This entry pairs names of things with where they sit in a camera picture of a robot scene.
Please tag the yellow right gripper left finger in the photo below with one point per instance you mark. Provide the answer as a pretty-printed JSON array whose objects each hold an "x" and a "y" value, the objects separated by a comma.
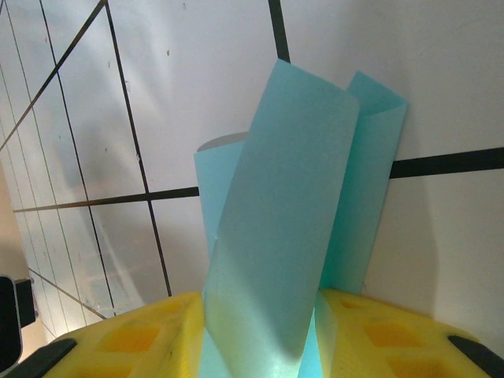
[{"x": 126, "y": 342}]

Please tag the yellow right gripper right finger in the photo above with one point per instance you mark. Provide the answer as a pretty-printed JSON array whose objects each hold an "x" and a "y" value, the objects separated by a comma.
[{"x": 393, "y": 342}]

